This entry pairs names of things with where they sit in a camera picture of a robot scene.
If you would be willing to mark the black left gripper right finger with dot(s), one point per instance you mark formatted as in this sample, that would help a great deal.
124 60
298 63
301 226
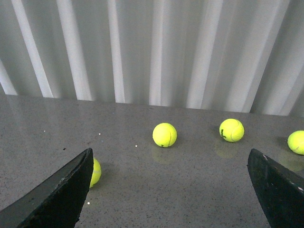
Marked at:
279 190

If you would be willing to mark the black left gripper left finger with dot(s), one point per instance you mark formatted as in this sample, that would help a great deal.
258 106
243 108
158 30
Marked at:
56 202

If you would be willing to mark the tennis ball far right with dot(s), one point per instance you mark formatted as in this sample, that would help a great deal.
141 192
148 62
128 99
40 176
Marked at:
295 142

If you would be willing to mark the tennis ball far left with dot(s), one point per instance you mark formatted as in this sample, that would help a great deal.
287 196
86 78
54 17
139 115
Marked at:
96 174

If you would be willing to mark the tennis ball with black logo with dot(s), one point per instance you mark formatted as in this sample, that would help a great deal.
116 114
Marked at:
231 130

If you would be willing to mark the tennis ball centre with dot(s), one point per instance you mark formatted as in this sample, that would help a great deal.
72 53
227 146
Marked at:
164 135

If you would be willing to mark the white pleated curtain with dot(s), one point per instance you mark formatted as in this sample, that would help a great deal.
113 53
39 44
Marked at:
229 55

